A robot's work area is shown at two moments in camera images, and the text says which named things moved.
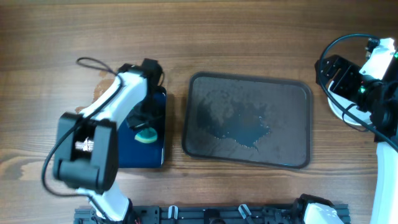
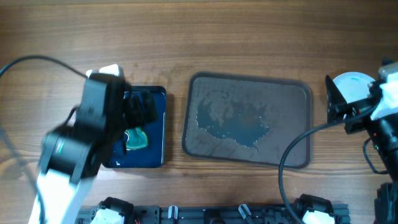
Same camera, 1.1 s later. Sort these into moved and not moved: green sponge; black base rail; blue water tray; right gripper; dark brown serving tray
Moved: right gripper; green sponge
Not moved: dark brown serving tray; blue water tray; black base rail
